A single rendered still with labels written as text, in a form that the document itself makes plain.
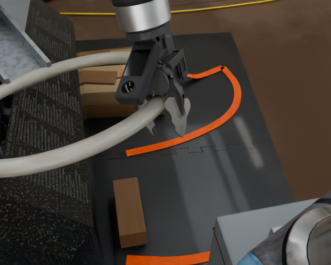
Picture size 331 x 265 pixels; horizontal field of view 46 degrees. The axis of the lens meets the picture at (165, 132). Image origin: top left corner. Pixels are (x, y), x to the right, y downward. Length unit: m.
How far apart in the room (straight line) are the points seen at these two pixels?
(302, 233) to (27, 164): 0.41
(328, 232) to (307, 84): 2.30
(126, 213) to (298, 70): 1.62
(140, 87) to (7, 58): 0.61
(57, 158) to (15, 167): 0.07
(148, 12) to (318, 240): 0.40
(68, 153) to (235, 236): 0.49
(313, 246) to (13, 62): 0.89
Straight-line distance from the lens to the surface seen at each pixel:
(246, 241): 0.97
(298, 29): 3.30
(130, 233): 1.77
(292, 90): 2.70
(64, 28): 1.95
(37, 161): 0.64
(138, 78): 0.64
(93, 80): 2.32
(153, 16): 0.64
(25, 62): 1.14
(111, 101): 2.30
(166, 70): 0.67
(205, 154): 2.18
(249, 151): 2.24
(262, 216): 1.01
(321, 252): 0.51
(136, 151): 2.18
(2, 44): 1.23
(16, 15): 1.85
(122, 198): 1.87
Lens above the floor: 1.69
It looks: 47 degrees down
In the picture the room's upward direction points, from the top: straight up
